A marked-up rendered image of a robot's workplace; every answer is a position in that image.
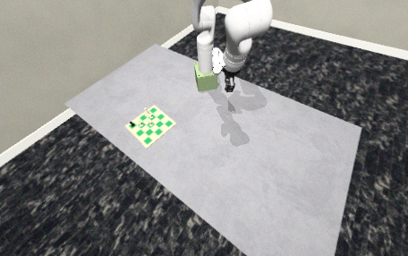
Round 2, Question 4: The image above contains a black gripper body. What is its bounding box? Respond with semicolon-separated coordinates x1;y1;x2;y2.
222;68;240;81

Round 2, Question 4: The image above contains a green and cream chessboard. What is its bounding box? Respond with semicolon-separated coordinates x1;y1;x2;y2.
125;105;176;148

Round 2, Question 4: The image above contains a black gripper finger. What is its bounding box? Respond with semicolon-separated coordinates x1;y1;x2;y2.
225;74;235;92

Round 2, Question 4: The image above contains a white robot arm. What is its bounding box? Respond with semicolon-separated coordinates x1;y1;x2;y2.
191;0;273;75

